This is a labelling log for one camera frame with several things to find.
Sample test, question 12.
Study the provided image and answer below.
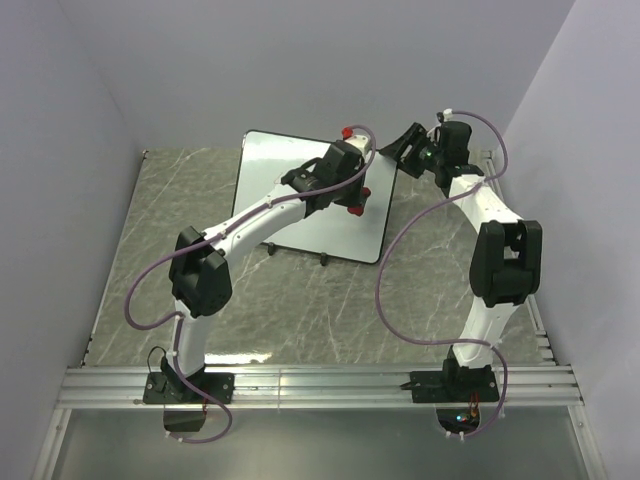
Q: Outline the red whiteboard eraser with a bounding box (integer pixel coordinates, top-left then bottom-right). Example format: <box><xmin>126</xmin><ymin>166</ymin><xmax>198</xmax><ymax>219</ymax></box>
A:
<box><xmin>347</xmin><ymin>187</ymin><xmax>371</xmax><ymax>217</ymax></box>

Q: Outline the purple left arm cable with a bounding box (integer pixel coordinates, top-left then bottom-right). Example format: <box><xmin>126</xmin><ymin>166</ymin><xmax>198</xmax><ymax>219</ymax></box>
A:
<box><xmin>123</xmin><ymin>122</ymin><xmax>376</xmax><ymax>445</ymax></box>

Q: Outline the white whiteboard with black frame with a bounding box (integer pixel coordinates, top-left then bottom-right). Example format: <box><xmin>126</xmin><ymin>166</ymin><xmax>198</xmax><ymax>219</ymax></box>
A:
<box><xmin>232</xmin><ymin>130</ymin><xmax>396</xmax><ymax>264</ymax></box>

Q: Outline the aluminium side rail right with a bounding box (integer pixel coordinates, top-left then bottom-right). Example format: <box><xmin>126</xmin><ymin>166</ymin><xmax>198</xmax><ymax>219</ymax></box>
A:
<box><xmin>474</xmin><ymin>147</ymin><xmax>585</xmax><ymax>406</ymax></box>

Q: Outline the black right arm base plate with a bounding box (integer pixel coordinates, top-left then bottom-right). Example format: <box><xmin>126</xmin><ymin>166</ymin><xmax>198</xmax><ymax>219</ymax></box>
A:
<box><xmin>400</xmin><ymin>371</ymin><xmax>500</xmax><ymax>404</ymax></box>

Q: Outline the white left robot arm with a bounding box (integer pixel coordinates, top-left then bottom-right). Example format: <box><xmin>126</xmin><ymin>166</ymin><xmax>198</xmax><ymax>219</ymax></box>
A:
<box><xmin>161</xmin><ymin>135</ymin><xmax>375</xmax><ymax>402</ymax></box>

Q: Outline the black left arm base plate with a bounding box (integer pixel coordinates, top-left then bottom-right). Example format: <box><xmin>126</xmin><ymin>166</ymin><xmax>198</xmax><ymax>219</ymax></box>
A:
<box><xmin>142</xmin><ymin>369</ymin><xmax>235</xmax><ymax>405</ymax></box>

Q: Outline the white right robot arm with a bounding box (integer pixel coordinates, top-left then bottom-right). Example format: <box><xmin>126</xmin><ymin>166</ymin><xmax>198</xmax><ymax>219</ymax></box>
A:
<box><xmin>380</xmin><ymin>120</ymin><xmax>543</xmax><ymax>400</ymax></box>

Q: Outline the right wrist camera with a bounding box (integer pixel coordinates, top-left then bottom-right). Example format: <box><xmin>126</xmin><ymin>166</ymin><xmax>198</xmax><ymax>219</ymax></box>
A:
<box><xmin>436</xmin><ymin>108</ymin><xmax>454</xmax><ymax>129</ymax></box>

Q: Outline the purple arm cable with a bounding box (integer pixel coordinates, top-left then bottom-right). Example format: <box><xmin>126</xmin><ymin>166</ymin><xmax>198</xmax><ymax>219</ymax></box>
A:
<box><xmin>374</xmin><ymin>108</ymin><xmax>511</xmax><ymax>441</ymax></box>
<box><xmin>123</xmin><ymin>122</ymin><xmax>376</xmax><ymax>445</ymax></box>

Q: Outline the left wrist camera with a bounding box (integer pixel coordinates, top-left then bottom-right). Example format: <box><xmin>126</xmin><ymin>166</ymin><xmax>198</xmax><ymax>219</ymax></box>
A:
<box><xmin>341</xmin><ymin>127</ymin><xmax>373</xmax><ymax>156</ymax></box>

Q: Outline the aluminium mounting rail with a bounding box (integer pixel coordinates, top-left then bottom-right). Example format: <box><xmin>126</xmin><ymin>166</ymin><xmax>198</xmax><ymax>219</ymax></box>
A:
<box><xmin>55</xmin><ymin>364</ymin><xmax>584</xmax><ymax>410</ymax></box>

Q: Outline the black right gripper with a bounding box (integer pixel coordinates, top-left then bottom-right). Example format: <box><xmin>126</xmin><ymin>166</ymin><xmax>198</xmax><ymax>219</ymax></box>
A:
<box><xmin>377</xmin><ymin>123</ymin><xmax>444</xmax><ymax>180</ymax></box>

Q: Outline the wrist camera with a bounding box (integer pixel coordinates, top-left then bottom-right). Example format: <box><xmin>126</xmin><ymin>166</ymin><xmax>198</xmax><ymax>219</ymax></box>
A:
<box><xmin>341</xmin><ymin>127</ymin><xmax>373</xmax><ymax>156</ymax></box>
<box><xmin>436</xmin><ymin>108</ymin><xmax>454</xmax><ymax>129</ymax></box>

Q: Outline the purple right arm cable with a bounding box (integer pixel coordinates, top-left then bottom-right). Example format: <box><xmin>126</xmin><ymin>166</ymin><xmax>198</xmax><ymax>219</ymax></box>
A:
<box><xmin>374</xmin><ymin>108</ymin><xmax>511</xmax><ymax>441</ymax></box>

